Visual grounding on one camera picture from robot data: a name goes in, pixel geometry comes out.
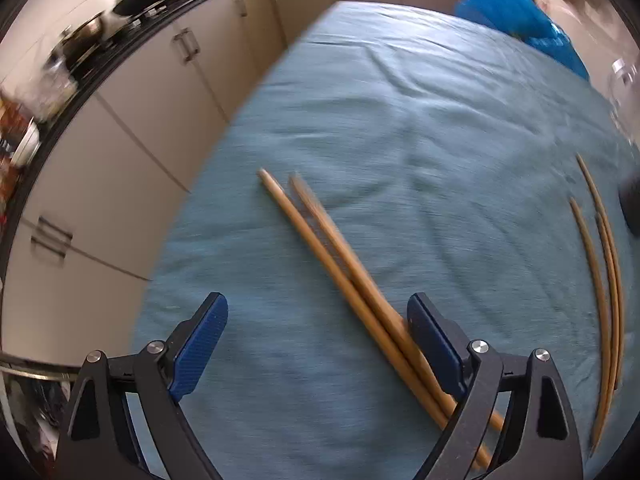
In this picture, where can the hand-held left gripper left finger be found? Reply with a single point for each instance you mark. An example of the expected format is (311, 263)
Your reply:
(200, 345)

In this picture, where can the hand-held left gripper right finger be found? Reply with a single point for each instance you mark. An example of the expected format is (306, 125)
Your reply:
(435, 345)

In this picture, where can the thick brown wooden chopstick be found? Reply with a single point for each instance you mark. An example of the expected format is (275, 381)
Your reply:
(320, 252)
(340, 240)

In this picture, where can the thin pale bamboo chopstick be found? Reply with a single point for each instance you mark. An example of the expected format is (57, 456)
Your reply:
(597, 280)
(615, 252)
(612, 272)

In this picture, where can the dark grey utensil holder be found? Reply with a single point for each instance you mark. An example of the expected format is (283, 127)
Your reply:
(631, 205)

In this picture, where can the blue tablecloth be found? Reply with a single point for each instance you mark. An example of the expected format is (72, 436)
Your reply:
(400, 135)

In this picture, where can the beige base cabinets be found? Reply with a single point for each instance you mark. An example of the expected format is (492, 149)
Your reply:
(150, 125)

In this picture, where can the blue plastic bag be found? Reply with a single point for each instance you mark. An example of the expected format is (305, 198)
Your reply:
(520, 15)

